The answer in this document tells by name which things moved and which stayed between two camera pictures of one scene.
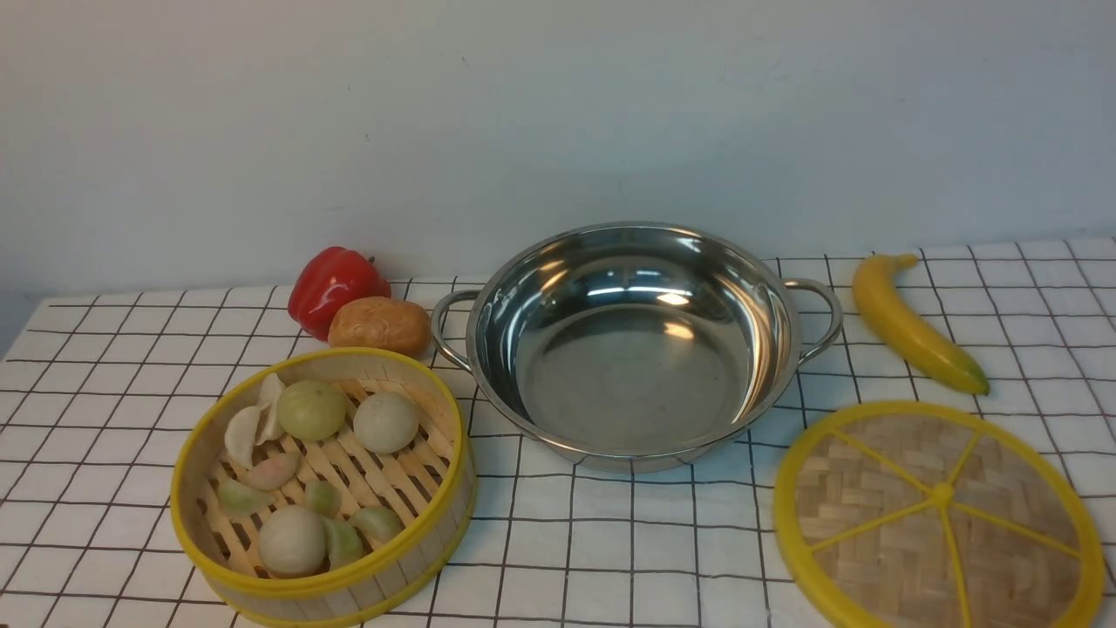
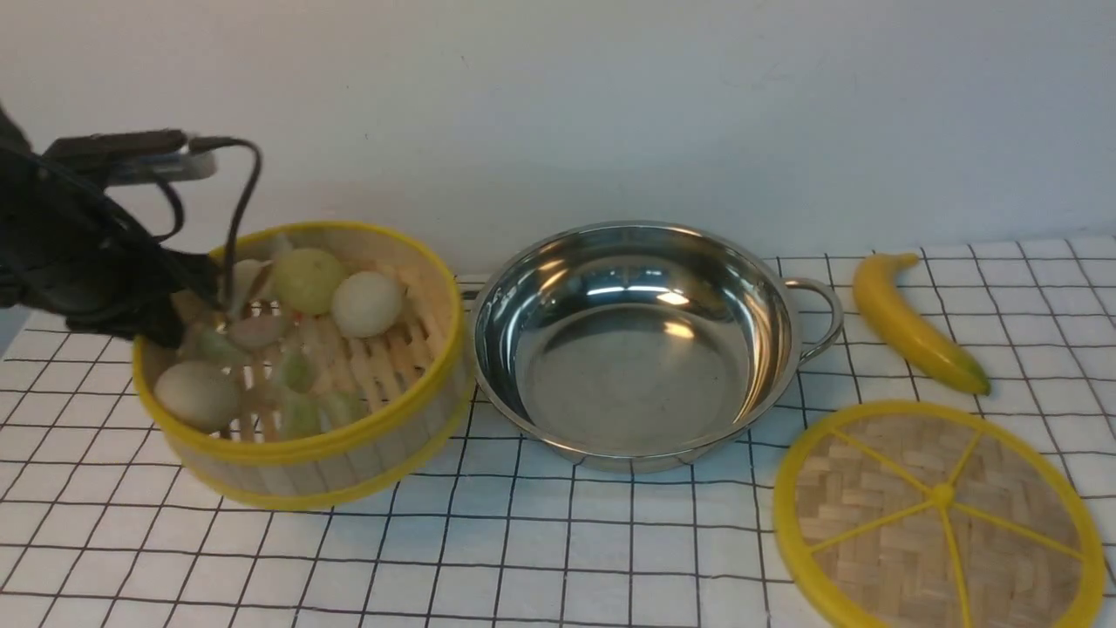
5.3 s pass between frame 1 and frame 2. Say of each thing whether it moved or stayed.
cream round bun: moved
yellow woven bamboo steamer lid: stayed
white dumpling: moved
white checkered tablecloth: stayed
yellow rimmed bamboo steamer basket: moved
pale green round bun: moved
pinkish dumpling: moved
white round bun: moved
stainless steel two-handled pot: stayed
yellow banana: stayed
